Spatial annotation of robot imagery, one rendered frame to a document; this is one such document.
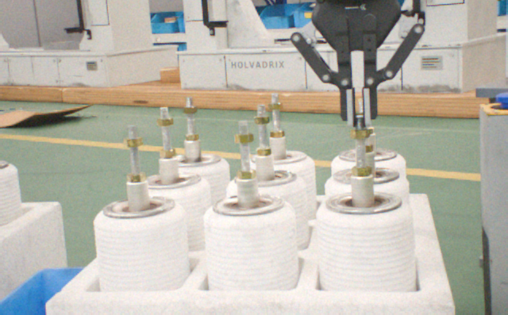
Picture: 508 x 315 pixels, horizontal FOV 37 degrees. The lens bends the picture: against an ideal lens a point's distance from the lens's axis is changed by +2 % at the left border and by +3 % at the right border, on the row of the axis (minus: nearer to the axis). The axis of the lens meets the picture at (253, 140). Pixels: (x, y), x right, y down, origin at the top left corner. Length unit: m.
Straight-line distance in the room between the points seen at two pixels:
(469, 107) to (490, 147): 1.93
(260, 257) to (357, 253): 0.09
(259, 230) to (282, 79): 2.60
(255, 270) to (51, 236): 0.48
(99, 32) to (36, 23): 4.14
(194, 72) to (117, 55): 0.63
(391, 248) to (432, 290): 0.05
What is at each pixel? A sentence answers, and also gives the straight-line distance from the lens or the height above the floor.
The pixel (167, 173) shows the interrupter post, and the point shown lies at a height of 0.26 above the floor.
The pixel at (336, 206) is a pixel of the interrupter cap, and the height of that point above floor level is 0.25.
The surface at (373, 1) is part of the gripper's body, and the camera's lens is 0.72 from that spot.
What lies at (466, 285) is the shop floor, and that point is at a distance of 1.25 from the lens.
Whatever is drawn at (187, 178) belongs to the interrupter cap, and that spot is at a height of 0.25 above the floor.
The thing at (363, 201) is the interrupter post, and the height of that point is 0.26.
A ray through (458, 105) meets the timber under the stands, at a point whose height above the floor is 0.04.
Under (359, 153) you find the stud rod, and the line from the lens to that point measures 0.74.
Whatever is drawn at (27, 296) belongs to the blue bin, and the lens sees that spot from 1.04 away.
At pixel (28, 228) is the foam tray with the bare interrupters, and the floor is 0.17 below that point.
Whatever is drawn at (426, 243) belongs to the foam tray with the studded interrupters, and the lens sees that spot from 0.87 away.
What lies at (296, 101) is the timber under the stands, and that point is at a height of 0.05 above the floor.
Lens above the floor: 0.45
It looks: 10 degrees down
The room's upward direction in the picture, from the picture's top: 4 degrees counter-clockwise
